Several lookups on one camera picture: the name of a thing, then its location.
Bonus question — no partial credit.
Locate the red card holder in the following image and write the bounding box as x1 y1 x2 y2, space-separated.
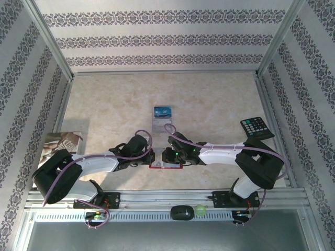
148 147 183 170

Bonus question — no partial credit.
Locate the blue credit card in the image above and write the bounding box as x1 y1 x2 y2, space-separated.
153 106 173 118

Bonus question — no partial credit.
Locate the black computer mouse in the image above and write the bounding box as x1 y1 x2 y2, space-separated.
170 205 196 222

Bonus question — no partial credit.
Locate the brown printed book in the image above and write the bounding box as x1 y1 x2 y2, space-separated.
33 131 84 189

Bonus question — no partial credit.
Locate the small circuit board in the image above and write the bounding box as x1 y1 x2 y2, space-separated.
233 210 254 219
85 211 110 221

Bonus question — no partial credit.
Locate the black calculator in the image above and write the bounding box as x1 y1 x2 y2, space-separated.
240 117 275 140

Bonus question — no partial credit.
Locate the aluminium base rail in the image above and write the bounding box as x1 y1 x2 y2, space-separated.
25 188 309 211

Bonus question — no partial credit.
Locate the purple cable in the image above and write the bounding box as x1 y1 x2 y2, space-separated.
163 123 290 225
41 129 154 231

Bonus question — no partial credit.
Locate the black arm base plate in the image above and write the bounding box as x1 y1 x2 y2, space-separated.
73 192 121 210
212 190 261 209

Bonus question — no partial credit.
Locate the white slotted cable duct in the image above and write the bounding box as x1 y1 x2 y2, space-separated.
33 211 233 223

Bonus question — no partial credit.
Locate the aluminium frame cross bar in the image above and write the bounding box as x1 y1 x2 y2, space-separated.
70 69 260 77

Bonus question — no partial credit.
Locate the aluminium frame side rail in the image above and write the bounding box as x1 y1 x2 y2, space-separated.
52 77 74 134
254 74 302 189

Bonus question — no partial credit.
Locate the aluminium frame post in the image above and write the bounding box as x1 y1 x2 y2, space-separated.
255 0 307 78
22 0 75 81

